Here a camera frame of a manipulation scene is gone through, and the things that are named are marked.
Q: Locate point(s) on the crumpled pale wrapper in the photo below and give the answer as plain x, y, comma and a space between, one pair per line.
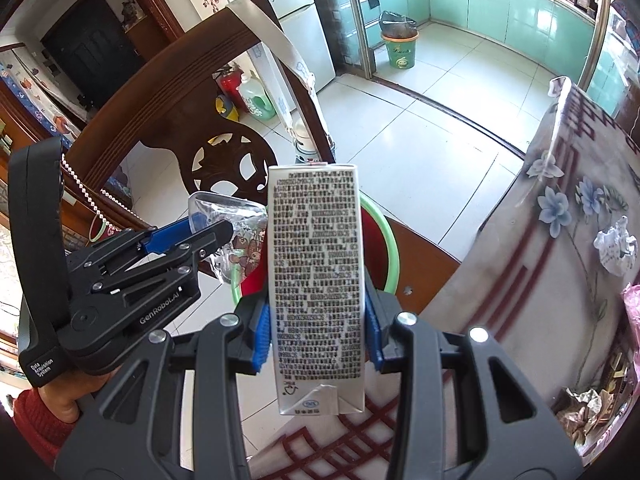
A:
590, 410

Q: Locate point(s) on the glass sliding door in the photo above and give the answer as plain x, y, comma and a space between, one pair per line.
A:
340, 10

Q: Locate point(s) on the foil snack wrapper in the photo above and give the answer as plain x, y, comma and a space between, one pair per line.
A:
242, 255

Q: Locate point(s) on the person's left forearm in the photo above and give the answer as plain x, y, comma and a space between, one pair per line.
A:
35, 420

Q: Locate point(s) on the red bin with green rim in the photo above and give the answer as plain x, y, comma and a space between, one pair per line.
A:
372, 240

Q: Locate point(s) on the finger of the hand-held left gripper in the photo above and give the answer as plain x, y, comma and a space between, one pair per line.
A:
165, 302
170, 237

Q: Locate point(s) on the green waste bin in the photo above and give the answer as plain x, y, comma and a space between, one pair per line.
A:
400, 52

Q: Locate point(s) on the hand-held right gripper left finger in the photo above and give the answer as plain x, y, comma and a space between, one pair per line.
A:
260, 335

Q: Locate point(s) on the black door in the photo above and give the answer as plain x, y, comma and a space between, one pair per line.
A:
90, 55

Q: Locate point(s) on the pink plastic bag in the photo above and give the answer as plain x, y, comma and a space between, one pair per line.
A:
632, 310

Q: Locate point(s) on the white electric kettle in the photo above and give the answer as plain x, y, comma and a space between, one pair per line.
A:
305, 135

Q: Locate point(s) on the teal kitchen cabinets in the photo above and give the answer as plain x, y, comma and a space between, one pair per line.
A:
500, 5

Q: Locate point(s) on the black bin bag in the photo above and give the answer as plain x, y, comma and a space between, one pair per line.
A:
397, 22

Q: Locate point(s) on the dark wooden carved chair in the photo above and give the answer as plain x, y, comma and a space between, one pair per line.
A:
165, 75

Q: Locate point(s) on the red fire extinguisher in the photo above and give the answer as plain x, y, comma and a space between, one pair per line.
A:
231, 85

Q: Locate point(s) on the green detergent bottle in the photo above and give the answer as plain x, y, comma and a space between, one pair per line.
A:
257, 100

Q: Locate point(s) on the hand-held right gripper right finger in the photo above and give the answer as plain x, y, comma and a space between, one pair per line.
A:
374, 332

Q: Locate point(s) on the black microwave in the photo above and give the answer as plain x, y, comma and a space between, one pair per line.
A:
585, 0

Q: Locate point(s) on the crumpled white paper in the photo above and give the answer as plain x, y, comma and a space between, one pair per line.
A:
612, 247

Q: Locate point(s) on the green bangle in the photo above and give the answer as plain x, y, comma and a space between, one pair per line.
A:
92, 232

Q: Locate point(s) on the table with floral cloth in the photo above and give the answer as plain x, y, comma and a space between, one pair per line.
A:
550, 240

